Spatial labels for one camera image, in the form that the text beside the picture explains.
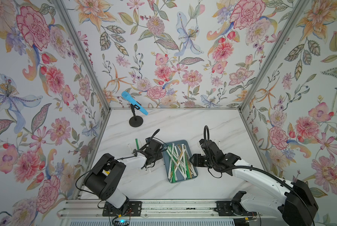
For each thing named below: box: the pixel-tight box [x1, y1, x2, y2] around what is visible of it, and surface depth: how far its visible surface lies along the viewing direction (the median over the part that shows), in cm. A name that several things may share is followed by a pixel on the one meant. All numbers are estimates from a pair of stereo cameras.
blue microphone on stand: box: [121, 90, 149, 116], surface depth 99 cm
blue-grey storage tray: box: [162, 139, 199, 184], surface depth 90 cm
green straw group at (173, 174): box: [168, 144, 191, 183], surface depth 88 cm
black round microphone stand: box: [128, 103, 144, 128], surface depth 113 cm
